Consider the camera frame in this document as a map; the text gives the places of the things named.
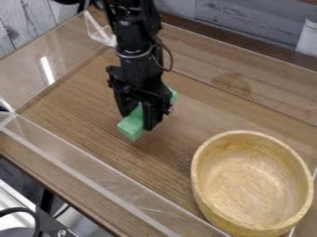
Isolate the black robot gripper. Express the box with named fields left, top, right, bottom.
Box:
left=106, top=54, right=173, bottom=131

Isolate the green rectangular block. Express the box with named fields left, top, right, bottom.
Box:
left=115, top=87, right=179, bottom=143

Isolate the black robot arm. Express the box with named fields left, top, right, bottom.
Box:
left=99, top=0, right=174, bottom=131

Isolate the brown wooden bowl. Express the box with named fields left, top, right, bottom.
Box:
left=191, top=130, right=313, bottom=237

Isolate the black table leg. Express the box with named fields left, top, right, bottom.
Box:
left=40, top=189, right=55, bottom=213

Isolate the white cylindrical container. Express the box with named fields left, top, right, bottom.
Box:
left=296, top=17, right=317, bottom=57

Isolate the clear acrylic tray wall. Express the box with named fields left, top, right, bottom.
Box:
left=0, top=12, right=317, bottom=237

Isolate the black cable loop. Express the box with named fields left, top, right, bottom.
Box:
left=0, top=206, right=42, bottom=237

